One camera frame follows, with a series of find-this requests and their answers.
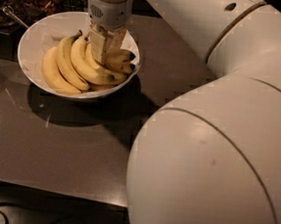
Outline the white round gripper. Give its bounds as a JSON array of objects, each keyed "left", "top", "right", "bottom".
[{"left": 88, "top": 0, "right": 132, "bottom": 65}]

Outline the yellow banana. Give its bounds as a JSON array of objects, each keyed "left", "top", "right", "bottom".
[
  {"left": 70, "top": 36, "right": 108, "bottom": 84},
  {"left": 41, "top": 46, "right": 81, "bottom": 95},
  {"left": 106, "top": 49, "right": 136, "bottom": 73},
  {"left": 57, "top": 30, "right": 90, "bottom": 92},
  {"left": 85, "top": 44, "right": 127, "bottom": 91}
]

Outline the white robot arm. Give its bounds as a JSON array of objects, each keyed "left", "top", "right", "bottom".
[{"left": 88, "top": 0, "right": 281, "bottom": 224}]

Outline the white ceramic bowl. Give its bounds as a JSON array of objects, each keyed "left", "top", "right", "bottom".
[{"left": 18, "top": 11, "right": 141, "bottom": 102}]

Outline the metal spoon handle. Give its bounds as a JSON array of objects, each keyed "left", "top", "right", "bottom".
[{"left": 2, "top": 6, "right": 29, "bottom": 29}]

